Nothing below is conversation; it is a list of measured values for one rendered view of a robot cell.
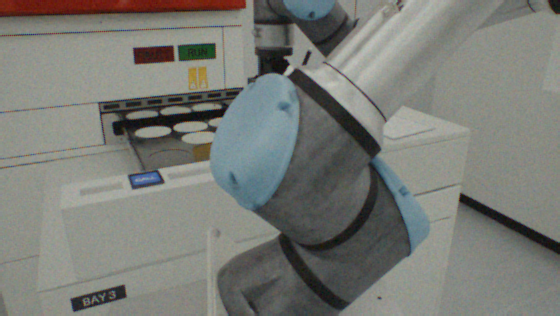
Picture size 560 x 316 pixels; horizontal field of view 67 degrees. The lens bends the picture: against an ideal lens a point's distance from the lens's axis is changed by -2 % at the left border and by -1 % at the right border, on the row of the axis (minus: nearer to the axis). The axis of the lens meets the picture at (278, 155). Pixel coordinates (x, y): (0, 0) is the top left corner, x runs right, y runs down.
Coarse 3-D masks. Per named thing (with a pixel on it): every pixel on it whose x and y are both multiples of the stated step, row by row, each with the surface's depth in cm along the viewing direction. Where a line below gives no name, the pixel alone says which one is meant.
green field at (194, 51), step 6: (180, 48) 127; (186, 48) 127; (192, 48) 128; (198, 48) 129; (204, 48) 130; (210, 48) 131; (180, 54) 127; (186, 54) 128; (192, 54) 129; (198, 54) 130; (204, 54) 130; (210, 54) 131
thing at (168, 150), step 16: (128, 128) 123; (208, 128) 123; (144, 144) 111; (160, 144) 111; (176, 144) 111; (192, 144) 111; (208, 144) 111; (144, 160) 100; (160, 160) 101; (176, 160) 101; (192, 160) 100
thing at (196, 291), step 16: (176, 288) 70; (192, 288) 70; (384, 288) 70; (112, 304) 66; (128, 304) 66; (144, 304) 66; (160, 304) 66; (176, 304) 66; (192, 304) 66; (352, 304) 66; (368, 304) 66; (384, 304) 66
